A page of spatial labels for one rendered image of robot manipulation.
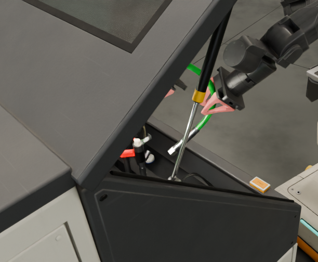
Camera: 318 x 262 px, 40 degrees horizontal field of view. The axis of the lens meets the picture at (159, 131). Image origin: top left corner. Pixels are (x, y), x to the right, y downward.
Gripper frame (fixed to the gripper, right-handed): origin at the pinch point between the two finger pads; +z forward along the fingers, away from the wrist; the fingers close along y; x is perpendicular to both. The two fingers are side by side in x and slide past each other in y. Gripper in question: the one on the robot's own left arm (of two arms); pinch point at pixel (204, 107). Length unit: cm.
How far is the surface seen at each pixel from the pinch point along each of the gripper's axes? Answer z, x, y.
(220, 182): 22.2, 30.2, -0.9
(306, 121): 45, 168, -113
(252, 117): 72, 146, -123
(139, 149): 20.8, -3.7, 2.1
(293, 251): 13, 48, 21
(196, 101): -15.8, -22.3, 22.4
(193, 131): 5.5, 0.9, 3.6
